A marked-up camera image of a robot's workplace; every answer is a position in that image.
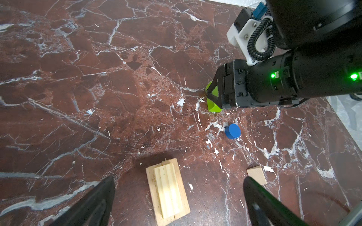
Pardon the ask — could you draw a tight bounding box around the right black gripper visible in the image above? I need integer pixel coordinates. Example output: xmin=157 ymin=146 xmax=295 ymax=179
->
xmin=206 ymin=58 xmax=255 ymax=110

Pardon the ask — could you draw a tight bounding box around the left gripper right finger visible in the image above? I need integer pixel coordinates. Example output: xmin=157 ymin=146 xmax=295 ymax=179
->
xmin=243 ymin=177 xmax=307 ymax=226

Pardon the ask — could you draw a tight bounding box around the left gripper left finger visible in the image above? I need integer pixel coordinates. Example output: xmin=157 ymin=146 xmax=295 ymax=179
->
xmin=51 ymin=176 xmax=115 ymax=226

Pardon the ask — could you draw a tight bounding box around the green block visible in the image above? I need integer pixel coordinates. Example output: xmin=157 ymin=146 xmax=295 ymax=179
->
xmin=206 ymin=87 xmax=222 ymax=113

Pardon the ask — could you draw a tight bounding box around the blue cylinder block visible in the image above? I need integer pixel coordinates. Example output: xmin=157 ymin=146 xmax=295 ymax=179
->
xmin=224 ymin=123 xmax=241 ymax=139

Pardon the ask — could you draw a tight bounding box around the small wood cube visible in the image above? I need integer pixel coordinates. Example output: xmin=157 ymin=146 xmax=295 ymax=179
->
xmin=247 ymin=165 xmax=267 ymax=185

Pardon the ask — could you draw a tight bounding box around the grooved wood block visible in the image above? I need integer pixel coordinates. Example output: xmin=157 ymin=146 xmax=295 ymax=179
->
xmin=154 ymin=163 xmax=183 ymax=218

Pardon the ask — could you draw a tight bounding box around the wood block with writing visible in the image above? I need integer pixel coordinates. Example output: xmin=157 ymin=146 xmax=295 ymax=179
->
xmin=146 ymin=163 xmax=164 ymax=226

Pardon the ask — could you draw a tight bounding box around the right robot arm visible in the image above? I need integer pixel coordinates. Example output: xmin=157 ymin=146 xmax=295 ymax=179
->
xmin=206 ymin=1 xmax=362 ymax=112

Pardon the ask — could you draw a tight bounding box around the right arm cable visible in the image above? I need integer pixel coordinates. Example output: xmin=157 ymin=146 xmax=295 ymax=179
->
xmin=246 ymin=16 xmax=276 ymax=61

